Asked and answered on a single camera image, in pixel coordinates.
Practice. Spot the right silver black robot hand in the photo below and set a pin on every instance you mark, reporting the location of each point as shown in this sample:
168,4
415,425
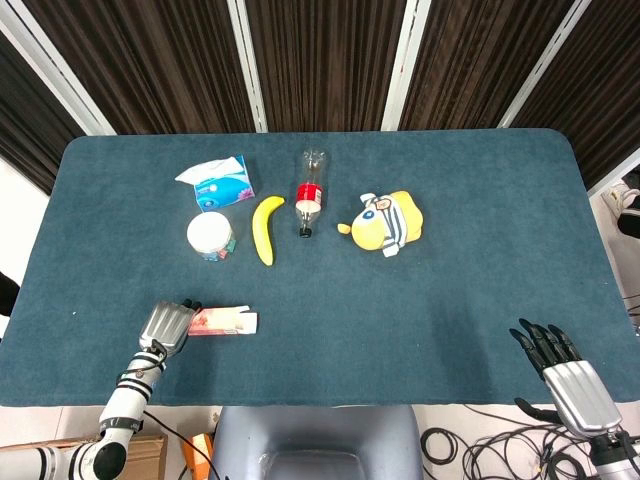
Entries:
580,395

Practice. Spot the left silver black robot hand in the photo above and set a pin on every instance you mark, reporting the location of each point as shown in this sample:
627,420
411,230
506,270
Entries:
162,327

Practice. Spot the pink toothpaste carton box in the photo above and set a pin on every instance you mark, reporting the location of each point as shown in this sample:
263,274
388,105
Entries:
225,324

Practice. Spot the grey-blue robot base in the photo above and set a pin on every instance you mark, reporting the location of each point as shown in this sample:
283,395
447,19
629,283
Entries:
317,442

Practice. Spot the clear jar white lid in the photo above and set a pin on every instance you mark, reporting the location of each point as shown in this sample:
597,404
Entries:
210,235

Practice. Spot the orange object on floor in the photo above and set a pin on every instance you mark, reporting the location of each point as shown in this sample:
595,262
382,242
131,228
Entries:
200,450

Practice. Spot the yellow banana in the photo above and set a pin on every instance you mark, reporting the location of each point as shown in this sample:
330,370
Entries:
264,227

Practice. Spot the blue tissue pack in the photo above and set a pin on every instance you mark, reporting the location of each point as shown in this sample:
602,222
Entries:
220,185

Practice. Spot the blue table cloth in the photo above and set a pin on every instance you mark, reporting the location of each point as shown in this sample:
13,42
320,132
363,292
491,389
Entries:
400,310

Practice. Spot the clear bottle red label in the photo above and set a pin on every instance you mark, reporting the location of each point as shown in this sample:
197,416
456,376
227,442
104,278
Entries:
310,192

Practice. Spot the white sneaker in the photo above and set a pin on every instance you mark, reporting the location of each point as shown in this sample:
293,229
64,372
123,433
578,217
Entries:
620,195

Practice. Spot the dark brown partition panel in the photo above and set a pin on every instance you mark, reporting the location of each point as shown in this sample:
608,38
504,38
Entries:
480,65
30,125
150,65
325,65
595,90

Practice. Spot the yellow striped plush toy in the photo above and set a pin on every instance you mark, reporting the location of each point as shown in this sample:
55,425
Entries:
385,222

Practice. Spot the white partition post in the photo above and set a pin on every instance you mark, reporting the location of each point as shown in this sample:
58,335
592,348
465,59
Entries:
247,65
405,65
55,70
545,65

